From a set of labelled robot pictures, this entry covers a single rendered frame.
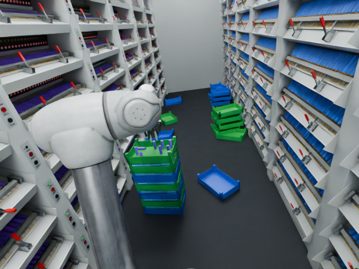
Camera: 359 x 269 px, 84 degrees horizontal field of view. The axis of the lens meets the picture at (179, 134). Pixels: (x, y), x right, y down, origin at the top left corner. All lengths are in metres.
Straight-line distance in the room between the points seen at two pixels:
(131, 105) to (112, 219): 0.31
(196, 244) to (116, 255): 0.87
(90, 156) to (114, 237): 0.23
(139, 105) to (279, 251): 1.21
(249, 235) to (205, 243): 0.28
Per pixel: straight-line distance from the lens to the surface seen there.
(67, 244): 1.27
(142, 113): 0.46
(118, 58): 2.13
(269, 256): 1.42
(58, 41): 1.53
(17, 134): 0.99
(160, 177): 1.36
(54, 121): 0.54
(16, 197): 1.01
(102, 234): 0.60
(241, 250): 1.42
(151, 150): 1.41
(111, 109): 0.50
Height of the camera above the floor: 1.21
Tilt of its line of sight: 28 degrees down
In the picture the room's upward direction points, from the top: 10 degrees counter-clockwise
